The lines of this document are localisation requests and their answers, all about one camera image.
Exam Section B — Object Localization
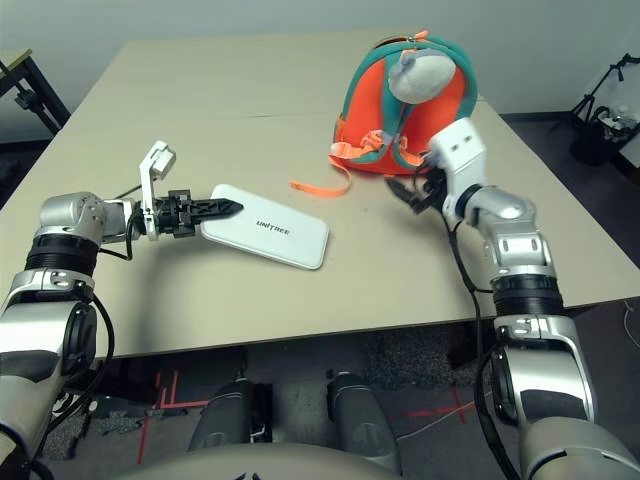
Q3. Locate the white Unitree pencil case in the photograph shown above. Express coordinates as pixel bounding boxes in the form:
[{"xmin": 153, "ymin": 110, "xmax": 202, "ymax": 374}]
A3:
[{"xmin": 199, "ymin": 183, "xmax": 331, "ymax": 271}]

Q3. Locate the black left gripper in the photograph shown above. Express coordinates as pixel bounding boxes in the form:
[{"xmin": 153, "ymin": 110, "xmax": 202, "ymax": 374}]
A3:
[{"xmin": 148, "ymin": 188, "xmax": 245, "ymax": 242}]

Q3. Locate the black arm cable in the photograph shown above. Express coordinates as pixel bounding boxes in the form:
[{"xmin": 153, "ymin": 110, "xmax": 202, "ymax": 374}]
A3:
[
  {"xmin": 29, "ymin": 183, "xmax": 146, "ymax": 480},
  {"xmin": 439, "ymin": 209, "xmax": 521, "ymax": 480}
]

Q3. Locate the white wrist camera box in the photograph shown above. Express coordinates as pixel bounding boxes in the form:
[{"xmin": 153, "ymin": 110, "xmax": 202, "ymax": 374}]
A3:
[
  {"xmin": 427, "ymin": 118, "xmax": 489, "ymax": 224},
  {"xmin": 135, "ymin": 140, "xmax": 177, "ymax": 239}
]

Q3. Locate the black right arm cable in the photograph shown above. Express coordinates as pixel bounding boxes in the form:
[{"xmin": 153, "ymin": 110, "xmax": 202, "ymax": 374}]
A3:
[{"xmin": 439, "ymin": 209, "xmax": 521, "ymax": 480}]

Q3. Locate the grey plush zipper toy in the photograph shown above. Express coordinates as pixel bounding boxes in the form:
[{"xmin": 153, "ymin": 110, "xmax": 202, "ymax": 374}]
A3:
[{"xmin": 387, "ymin": 48, "xmax": 456, "ymax": 104}]

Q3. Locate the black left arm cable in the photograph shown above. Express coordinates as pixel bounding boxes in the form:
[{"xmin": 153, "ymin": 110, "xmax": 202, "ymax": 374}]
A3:
[{"xmin": 29, "ymin": 183, "xmax": 146, "ymax": 480}]

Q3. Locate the grey robot torso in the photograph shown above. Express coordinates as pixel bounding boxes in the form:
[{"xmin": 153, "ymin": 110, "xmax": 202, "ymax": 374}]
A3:
[{"xmin": 117, "ymin": 442, "xmax": 401, "ymax": 480}]

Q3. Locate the black tripod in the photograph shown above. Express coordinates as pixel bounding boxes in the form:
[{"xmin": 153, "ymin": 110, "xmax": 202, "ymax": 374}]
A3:
[{"xmin": 572, "ymin": 52, "xmax": 640, "ymax": 121}]

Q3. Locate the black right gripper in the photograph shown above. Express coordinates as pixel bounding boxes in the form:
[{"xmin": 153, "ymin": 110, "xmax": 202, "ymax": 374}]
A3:
[{"xmin": 385, "ymin": 166, "xmax": 452, "ymax": 216}]

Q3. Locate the black bag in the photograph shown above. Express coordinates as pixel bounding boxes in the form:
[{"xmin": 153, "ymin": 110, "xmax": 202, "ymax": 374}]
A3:
[{"xmin": 569, "ymin": 107, "xmax": 639, "ymax": 166}]

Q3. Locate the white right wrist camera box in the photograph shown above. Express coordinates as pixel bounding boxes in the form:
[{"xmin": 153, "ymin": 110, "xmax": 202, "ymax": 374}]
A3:
[{"xmin": 427, "ymin": 118, "xmax": 489, "ymax": 224}]

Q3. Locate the orange and teal backpack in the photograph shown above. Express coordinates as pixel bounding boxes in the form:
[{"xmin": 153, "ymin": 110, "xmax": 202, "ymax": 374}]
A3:
[{"xmin": 290, "ymin": 30, "xmax": 480, "ymax": 199}]

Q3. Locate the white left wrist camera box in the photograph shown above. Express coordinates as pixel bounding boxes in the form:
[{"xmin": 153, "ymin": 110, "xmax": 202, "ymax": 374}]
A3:
[{"xmin": 135, "ymin": 140, "xmax": 177, "ymax": 239}]

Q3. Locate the beige side table black frame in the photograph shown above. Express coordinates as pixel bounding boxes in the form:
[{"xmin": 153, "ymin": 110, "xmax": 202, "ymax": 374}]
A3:
[{"xmin": 0, "ymin": 48, "xmax": 71, "ymax": 136}]

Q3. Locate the grey robot right leg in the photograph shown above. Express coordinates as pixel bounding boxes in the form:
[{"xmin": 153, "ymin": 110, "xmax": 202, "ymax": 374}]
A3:
[{"xmin": 327, "ymin": 370, "xmax": 404, "ymax": 474}]

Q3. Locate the grey robot left leg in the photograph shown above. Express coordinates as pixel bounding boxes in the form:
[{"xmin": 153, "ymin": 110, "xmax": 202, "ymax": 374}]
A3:
[{"xmin": 189, "ymin": 379, "xmax": 276, "ymax": 451}]

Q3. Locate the grey robot leg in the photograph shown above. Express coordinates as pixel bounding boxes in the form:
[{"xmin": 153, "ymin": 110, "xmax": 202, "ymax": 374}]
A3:
[
  {"xmin": 189, "ymin": 379, "xmax": 276, "ymax": 451},
  {"xmin": 327, "ymin": 370, "xmax": 404, "ymax": 474}
]

